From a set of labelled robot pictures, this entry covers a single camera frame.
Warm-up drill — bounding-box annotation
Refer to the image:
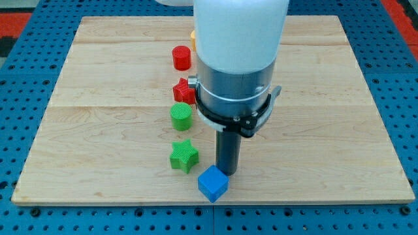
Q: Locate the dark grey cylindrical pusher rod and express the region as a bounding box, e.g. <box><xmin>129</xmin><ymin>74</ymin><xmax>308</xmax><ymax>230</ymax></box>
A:
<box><xmin>216</xmin><ymin>131</ymin><xmax>241</xmax><ymax>176</ymax></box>

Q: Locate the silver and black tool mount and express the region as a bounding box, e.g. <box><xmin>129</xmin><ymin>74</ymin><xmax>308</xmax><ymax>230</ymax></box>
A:
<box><xmin>188</xmin><ymin>58</ymin><xmax>281</xmax><ymax>138</ymax></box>

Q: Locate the blue cube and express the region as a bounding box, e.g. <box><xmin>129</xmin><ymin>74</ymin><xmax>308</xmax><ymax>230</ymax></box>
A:
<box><xmin>198</xmin><ymin>165</ymin><xmax>229</xmax><ymax>202</ymax></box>

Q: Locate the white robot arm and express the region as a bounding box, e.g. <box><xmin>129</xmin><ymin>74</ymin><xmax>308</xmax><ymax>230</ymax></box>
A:
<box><xmin>157</xmin><ymin>0</ymin><xmax>289</xmax><ymax>176</ymax></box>

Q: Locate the green star block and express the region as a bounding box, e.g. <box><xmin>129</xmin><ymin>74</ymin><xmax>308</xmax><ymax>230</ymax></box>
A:
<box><xmin>169</xmin><ymin>139</ymin><xmax>199</xmax><ymax>174</ymax></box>

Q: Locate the red star block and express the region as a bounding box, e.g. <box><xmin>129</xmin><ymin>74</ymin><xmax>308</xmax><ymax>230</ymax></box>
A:
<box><xmin>172</xmin><ymin>78</ymin><xmax>195</xmax><ymax>104</ymax></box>

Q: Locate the green cylinder block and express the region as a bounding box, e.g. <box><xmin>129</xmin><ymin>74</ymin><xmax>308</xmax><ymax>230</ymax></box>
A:
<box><xmin>170</xmin><ymin>102</ymin><xmax>193</xmax><ymax>131</ymax></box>

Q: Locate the red cylinder block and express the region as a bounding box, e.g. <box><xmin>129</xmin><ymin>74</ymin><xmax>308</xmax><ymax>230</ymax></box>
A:
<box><xmin>172</xmin><ymin>45</ymin><xmax>191</xmax><ymax>71</ymax></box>

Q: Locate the yellow block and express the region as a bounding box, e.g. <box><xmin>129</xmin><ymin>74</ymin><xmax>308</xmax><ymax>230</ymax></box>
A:
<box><xmin>190</xmin><ymin>31</ymin><xmax>196</xmax><ymax>52</ymax></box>

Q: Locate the wooden board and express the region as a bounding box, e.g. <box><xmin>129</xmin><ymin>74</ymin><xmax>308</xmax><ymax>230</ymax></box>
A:
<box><xmin>12</xmin><ymin>16</ymin><xmax>415</xmax><ymax>206</ymax></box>

